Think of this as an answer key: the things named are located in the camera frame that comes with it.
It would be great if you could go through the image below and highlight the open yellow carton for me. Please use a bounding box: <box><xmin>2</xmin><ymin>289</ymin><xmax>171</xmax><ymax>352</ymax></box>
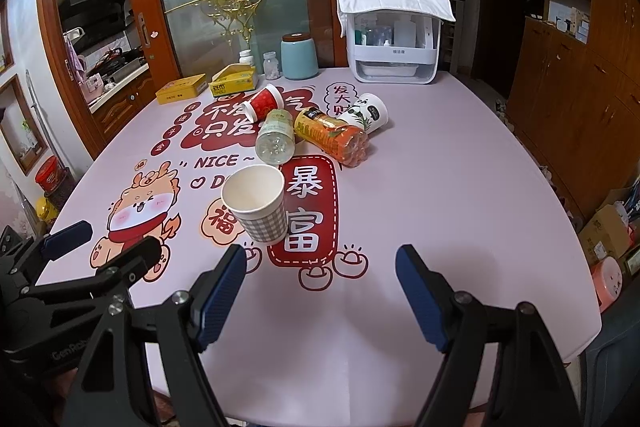
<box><xmin>209</xmin><ymin>63</ymin><xmax>259</xmax><ymax>100</ymax></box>

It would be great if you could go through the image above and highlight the wooden framed wall niche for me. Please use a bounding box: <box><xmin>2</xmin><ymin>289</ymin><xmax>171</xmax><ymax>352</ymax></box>
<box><xmin>0</xmin><ymin>74</ymin><xmax>50</xmax><ymax>178</ymax></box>

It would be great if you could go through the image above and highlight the black range hood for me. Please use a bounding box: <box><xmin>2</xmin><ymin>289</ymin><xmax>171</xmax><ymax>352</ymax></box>
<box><xmin>56</xmin><ymin>0</ymin><xmax>132</xmax><ymax>38</ymax></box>

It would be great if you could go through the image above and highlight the wooden shelf cabinet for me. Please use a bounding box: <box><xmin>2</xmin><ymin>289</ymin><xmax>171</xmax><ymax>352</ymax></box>
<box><xmin>506</xmin><ymin>0</ymin><xmax>640</xmax><ymax>230</ymax></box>

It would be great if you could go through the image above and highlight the panda print paper cup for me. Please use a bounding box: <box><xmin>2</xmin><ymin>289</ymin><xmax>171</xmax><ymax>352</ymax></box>
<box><xmin>338</xmin><ymin>93</ymin><xmax>389</xmax><ymax>130</ymax></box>

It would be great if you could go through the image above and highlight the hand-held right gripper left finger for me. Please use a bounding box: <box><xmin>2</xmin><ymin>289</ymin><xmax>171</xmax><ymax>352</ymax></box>
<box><xmin>65</xmin><ymin>244</ymin><xmax>248</xmax><ymax>427</ymax></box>

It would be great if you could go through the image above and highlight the orange drink bottle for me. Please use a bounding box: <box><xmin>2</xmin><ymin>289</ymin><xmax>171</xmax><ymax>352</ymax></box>
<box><xmin>293</xmin><ymin>107</ymin><xmax>371</xmax><ymax>168</ymax></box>

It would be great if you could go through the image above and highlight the pink printed tablecloth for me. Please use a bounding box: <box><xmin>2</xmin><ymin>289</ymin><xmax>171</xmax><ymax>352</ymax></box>
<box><xmin>37</xmin><ymin>67</ymin><xmax>604</xmax><ymax>426</ymax></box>

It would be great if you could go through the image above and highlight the teal ceramic jar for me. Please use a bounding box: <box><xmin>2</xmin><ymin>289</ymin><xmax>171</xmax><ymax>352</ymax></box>
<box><xmin>280</xmin><ymin>33</ymin><xmax>320</xmax><ymax>81</ymax></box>

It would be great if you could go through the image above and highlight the checked paper cup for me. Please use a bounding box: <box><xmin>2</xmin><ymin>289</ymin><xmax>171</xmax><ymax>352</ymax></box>
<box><xmin>221</xmin><ymin>165</ymin><xmax>290</xmax><ymax>244</ymax></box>

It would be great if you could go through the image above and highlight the wooden kitchen base cabinet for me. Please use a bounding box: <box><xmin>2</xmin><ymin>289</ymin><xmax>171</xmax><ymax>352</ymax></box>
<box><xmin>89</xmin><ymin>68</ymin><xmax>157</xmax><ymax>144</ymax></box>

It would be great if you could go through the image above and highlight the red paper cup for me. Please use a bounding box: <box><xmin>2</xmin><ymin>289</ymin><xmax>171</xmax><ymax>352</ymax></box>
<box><xmin>241</xmin><ymin>84</ymin><xmax>284</xmax><ymax>123</ymax></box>

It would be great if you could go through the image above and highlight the cardboard box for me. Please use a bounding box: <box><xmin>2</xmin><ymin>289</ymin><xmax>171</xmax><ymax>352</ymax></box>
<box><xmin>577</xmin><ymin>204</ymin><xmax>632</xmax><ymax>266</ymax></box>

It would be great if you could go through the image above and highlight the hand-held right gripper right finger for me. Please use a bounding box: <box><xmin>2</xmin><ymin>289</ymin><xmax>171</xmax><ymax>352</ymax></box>
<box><xmin>395</xmin><ymin>244</ymin><xmax>586</xmax><ymax>427</ymax></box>

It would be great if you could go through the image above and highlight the white countertop cabinet appliance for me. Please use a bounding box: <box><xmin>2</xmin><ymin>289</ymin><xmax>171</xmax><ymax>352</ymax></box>
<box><xmin>346</xmin><ymin>9</ymin><xmax>442</xmax><ymax>86</ymax></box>

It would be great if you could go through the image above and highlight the red round tin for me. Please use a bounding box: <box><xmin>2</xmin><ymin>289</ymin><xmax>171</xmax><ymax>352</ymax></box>
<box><xmin>34</xmin><ymin>156</ymin><xmax>61</xmax><ymax>194</ymax></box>

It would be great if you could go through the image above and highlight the clear plastic bottle green label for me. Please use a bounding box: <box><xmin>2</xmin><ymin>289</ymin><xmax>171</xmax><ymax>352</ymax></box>
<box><xmin>255</xmin><ymin>109</ymin><xmax>295</xmax><ymax>166</ymax></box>

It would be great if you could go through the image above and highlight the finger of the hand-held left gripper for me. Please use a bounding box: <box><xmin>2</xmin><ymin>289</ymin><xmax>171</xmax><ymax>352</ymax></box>
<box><xmin>19</xmin><ymin>236</ymin><xmax>164</xmax><ymax>314</ymax></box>
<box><xmin>0</xmin><ymin>220</ymin><xmax>94</xmax><ymax>275</ymax></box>

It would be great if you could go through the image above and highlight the pink plastic stool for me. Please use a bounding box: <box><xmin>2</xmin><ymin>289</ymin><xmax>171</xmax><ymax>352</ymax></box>
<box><xmin>590</xmin><ymin>256</ymin><xmax>625</xmax><ymax>314</ymax></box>

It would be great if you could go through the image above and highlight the yellow jar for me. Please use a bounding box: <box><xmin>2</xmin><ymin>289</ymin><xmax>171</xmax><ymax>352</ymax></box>
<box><xmin>35</xmin><ymin>197</ymin><xmax>59</xmax><ymax>226</ymax></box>

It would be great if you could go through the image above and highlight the yellow tin box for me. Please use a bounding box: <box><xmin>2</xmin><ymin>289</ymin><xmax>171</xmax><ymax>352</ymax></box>
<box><xmin>155</xmin><ymin>74</ymin><xmax>208</xmax><ymax>106</ymax></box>

